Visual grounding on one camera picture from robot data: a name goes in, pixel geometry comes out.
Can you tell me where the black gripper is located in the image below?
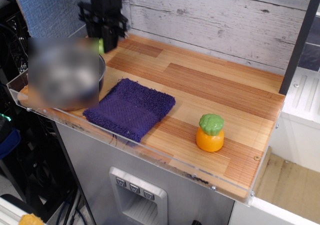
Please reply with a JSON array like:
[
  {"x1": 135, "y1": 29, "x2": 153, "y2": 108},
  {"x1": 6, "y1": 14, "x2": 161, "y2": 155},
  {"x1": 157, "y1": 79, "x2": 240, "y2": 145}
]
[{"x1": 78, "y1": 0, "x2": 128, "y2": 53}]

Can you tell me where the green-handled grey toy spatula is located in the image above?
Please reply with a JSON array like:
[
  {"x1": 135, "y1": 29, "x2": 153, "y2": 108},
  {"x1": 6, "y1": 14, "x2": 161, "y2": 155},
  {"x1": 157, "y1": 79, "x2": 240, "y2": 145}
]
[{"x1": 98, "y1": 38, "x2": 105, "y2": 55}]

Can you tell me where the grey metal pot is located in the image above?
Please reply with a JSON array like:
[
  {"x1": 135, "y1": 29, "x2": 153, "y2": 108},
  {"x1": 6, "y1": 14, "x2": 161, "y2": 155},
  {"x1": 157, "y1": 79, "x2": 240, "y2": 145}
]
[{"x1": 27, "y1": 53, "x2": 106, "y2": 111}]

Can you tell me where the purple terry cloth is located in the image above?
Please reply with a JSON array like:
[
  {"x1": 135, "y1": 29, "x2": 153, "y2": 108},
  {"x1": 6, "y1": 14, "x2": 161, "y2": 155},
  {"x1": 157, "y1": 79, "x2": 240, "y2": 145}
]
[{"x1": 83, "y1": 78, "x2": 176, "y2": 143}]

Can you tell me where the blue fabric panel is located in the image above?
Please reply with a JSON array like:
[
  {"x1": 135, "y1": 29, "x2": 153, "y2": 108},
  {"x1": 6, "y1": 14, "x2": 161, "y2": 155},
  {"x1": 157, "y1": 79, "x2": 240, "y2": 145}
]
[{"x1": 16, "y1": 0, "x2": 90, "y2": 38}]

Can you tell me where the orange toy carrot green top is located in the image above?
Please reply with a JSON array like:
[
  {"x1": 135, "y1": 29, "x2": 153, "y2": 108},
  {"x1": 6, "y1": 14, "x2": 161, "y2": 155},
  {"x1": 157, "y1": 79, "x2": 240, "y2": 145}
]
[{"x1": 196, "y1": 113, "x2": 225, "y2": 153}]

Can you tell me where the yellow sponge piece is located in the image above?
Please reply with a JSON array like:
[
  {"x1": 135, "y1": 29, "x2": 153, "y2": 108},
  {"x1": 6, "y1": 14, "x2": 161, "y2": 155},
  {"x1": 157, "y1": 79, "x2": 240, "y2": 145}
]
[{"x1": 18, "y1": 213, "x2": 45, "y2": 225}]

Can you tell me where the clear acrylic edge guard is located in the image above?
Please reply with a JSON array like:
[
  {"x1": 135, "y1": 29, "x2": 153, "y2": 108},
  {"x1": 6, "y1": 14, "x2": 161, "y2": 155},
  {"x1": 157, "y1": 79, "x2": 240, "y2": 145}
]
[{"x1": 6, "y1": 67, "x2": 282, "y2": 208}]

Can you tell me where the white toy sink counter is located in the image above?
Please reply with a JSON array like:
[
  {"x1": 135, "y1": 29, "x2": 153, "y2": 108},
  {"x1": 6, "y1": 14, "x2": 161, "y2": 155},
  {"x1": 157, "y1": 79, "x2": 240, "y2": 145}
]
[{"x1": 269, "y1": 67, "x2": 320, "y2": 172}]

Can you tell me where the black vertical post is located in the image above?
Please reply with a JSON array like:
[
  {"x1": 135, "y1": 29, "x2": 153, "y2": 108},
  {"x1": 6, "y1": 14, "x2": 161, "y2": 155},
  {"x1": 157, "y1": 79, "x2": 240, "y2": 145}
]
[{"x1": 279, "y1": 0, "x2": 320, "y2": 95}]

